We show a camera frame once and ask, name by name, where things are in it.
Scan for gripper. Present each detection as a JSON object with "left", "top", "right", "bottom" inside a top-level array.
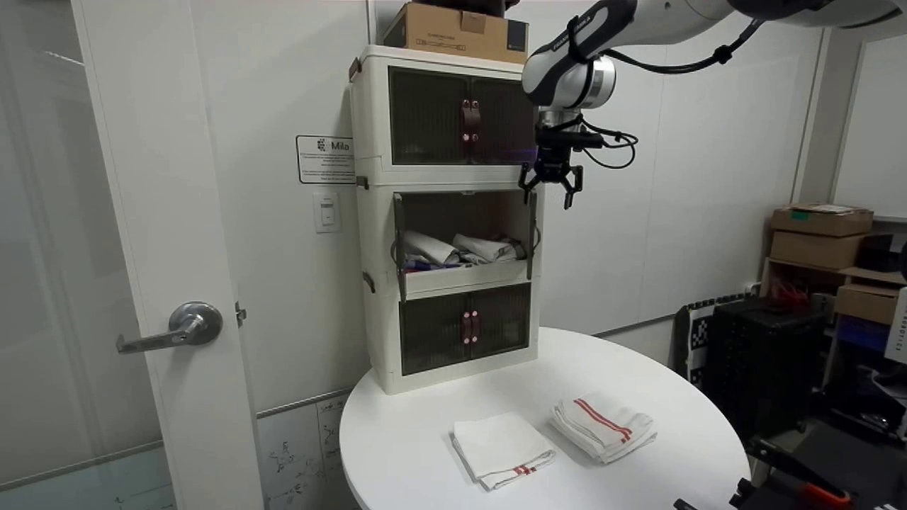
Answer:
[{"left": 518, "top": 125, "right": 585, "bottom": 211}]

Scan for dark translucent cabinet door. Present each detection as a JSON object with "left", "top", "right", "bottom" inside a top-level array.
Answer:
[
  {"left": 468, "top": 75, "right": 538, "bottom": 165},
  {"left": 388, "top": 67, "right": 473, "bottom": 166},
  {"left": 393, "top": 192, "right": 410, "bottom": 303},
  {"left": 398, "top": 290, "right": 473, "bottom": 377},
  {"left": 525, "top": 190, "right": 540, "bottom": 281},
  {"left": 468, "top": 283, "right": 533, "bottom": 363}
]

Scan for white storage cabinet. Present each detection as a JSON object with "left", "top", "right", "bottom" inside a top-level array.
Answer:
[{"left": 348, "top": 44, "right": 546, "bottom": 396}]

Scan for white room door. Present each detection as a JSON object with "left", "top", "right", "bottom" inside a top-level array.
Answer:
[{"left": 69, "top": 0, "right": 267, "bottom": 510}]

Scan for heap of white cloths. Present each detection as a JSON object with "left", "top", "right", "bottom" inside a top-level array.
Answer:
[{"left": 402, "top": 229, "right": 529, "bottom": 274}]

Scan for cardboard box with dark side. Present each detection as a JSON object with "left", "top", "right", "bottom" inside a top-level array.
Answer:
[{"left": 382, "top": 1, "right": 530, "bottom": 65}]

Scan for checkered calibration board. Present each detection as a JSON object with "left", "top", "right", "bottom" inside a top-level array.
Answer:
[{"left": 672, "top": 292, "right": 753, "bottom": 388}]

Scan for folded white towel red stripe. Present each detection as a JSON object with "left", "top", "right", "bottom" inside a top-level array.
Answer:
[
  {"left": 548, "top": 392, "right": 658, "bottom": 465},
  {"left": 451, "top": 412, "right": 558, "bottom": 492}
]

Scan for stack of cardboard boxes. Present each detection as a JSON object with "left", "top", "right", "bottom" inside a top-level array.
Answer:
[{"left": 768, "top": 203, "right": 875, "bottom": 271}]

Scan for black plastic crate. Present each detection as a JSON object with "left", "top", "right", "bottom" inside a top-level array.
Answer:
[{"left": 701, "top": 297, "right": 828, "bottom": 441}]

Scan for whiteboard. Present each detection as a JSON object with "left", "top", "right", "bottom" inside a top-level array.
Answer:
[{"left": 831, "top": 31, "right": 907, "bottom": 222}]

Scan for wooden shelf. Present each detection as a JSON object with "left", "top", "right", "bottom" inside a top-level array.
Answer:
[{"left": 760, "top": 256, "right": 907, "bottom": 389}]

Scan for black and orange clamp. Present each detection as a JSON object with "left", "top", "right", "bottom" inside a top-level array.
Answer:
[{"left": 672, "top": 435, "right": 860, "bottom": 510}]

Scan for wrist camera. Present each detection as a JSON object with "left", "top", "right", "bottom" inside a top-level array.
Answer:
[{"left": 536, "top": 130, "right": 605, "bottom": 152}]

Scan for white wall switch plate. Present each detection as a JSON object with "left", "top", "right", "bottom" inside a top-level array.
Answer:
[{"left": 313, "top": 191, "right": 342, "bottom": 234}]

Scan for white wall sign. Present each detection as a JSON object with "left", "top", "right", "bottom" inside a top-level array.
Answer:
[{"left": 295, "top": 135, "right": 357, "bottom": 186}]

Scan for silver lever door handle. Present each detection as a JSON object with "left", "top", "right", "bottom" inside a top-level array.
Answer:
[{"left": 115, "top": 302, "right": 225, "bottom": 356}]

